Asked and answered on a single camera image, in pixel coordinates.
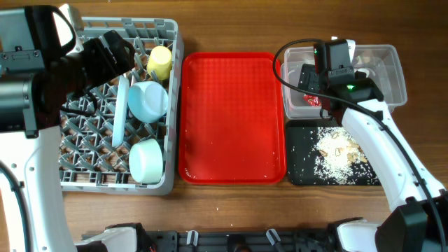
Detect white tissue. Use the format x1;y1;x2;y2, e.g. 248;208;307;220
355;68;370;79

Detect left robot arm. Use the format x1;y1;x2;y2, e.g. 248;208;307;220
1;5;135;251

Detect grey dishwasher rack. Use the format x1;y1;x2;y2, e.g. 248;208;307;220
59;17;184;195

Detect rice and food scraps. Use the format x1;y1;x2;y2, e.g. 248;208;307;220
293;125;381;186

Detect yellow plastic cup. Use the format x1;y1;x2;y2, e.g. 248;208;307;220
146;45;172;81

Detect clear plastic bin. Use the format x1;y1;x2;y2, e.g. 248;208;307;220
281;45;407;120

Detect red plastic tray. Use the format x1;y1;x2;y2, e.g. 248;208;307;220
178;52;286;185

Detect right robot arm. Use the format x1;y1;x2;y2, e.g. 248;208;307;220
298;39;447;251

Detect red candy wrapper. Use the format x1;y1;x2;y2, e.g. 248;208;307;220
303;94;321;107

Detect black plastic tray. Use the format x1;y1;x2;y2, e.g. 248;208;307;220
284;119;390;187

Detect light blue plate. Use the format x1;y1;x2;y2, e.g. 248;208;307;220
111;76;130;147

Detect green bowl with food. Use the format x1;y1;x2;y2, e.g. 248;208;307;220
129;139;163;184

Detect light blue bowl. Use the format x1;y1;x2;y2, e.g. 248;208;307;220
127;81;168;123

